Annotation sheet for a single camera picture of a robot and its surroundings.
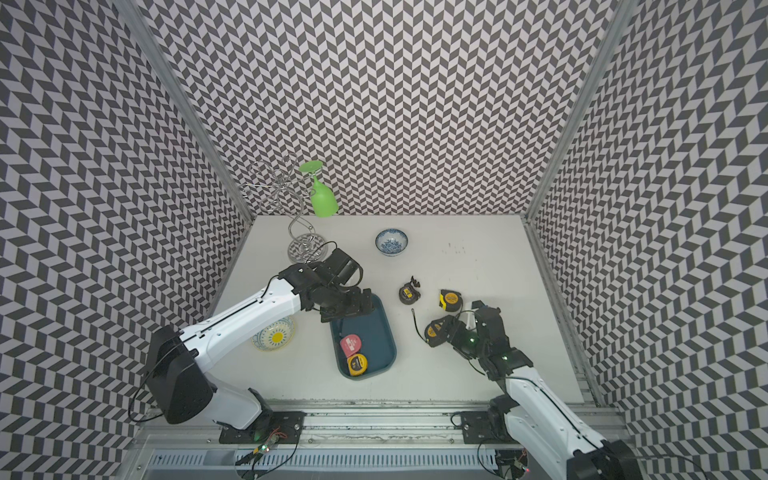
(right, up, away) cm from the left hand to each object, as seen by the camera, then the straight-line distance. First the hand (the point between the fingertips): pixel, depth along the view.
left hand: (359, 315), depth 78 cm
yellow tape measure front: (-1, -14, +2) cm, 14 cm away
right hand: (+22, -7, +5) cm, 23 cm away
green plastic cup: (-14, +33, +16) cm, 39 cm away
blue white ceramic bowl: (+8, +19, +30) cm, 37 cm away
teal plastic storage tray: (+4, -8, +10) cm, 13 cm away
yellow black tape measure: (+20, -3, -4) cm, 21 cm away
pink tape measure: (-3, -10, +6) cm, 12 cm away
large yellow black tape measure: (+27, +1, +15) cm, 31 cm away
